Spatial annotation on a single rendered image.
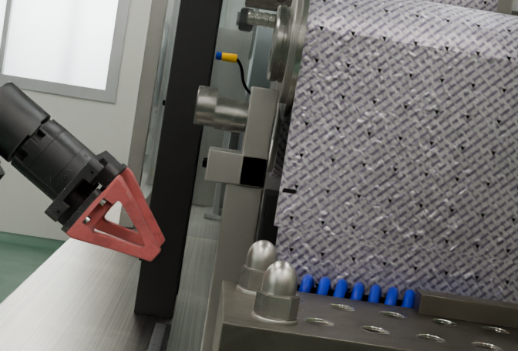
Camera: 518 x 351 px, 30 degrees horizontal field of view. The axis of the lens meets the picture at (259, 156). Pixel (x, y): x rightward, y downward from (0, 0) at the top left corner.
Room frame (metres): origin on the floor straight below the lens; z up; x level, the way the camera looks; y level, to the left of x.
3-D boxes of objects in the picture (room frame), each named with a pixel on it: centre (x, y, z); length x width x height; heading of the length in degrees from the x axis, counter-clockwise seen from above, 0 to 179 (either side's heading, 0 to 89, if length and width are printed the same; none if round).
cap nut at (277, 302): (0.73, -0.03, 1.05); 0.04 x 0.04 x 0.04
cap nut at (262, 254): (0.82, -0.02, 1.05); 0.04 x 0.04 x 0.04
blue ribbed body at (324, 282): (0.88, -0.14, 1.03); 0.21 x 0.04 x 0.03; 93
